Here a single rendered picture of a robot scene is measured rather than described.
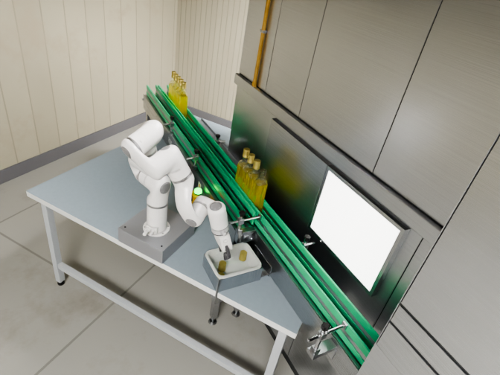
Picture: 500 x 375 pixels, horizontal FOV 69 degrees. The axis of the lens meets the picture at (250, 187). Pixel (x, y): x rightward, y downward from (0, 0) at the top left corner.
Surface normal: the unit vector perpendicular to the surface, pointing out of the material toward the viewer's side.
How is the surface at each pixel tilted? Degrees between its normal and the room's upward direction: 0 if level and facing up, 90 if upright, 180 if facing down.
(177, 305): 0
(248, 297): 0
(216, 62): 90
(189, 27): 90
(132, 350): 0
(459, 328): 90
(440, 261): 90
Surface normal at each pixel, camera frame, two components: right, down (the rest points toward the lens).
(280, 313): 0.16, -0.82
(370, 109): -0.88, 0.14
